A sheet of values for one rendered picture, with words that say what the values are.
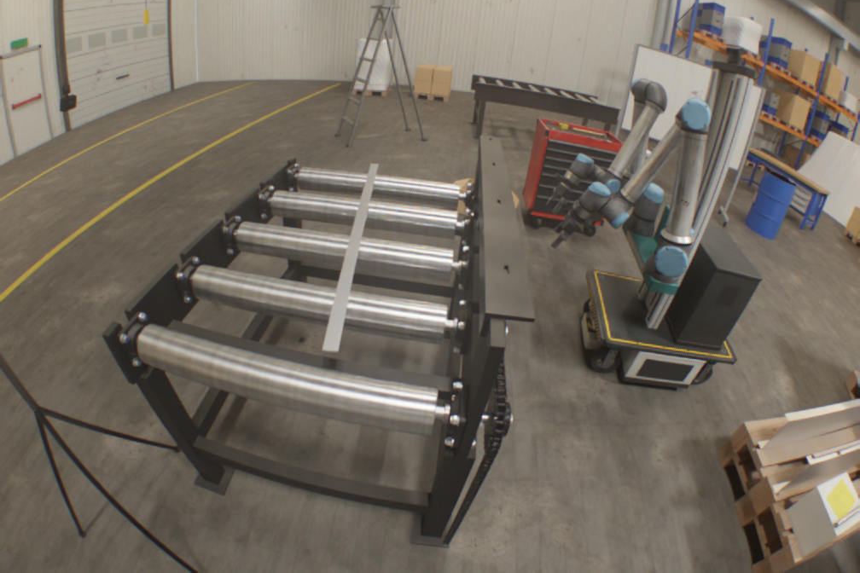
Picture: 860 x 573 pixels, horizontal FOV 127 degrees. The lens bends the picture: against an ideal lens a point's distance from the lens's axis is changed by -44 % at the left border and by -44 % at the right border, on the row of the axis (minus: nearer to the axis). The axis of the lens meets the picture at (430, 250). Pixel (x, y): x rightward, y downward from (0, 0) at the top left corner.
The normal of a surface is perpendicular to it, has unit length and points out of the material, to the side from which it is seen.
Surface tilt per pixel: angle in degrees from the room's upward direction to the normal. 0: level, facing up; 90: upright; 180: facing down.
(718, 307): 90
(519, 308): 0
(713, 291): 90
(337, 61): 90
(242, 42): 90
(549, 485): 0
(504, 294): 0
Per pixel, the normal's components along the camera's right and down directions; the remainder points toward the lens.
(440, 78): -0.11, 0.52
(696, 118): -0.59, 0.26
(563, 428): 0.09, -0.84
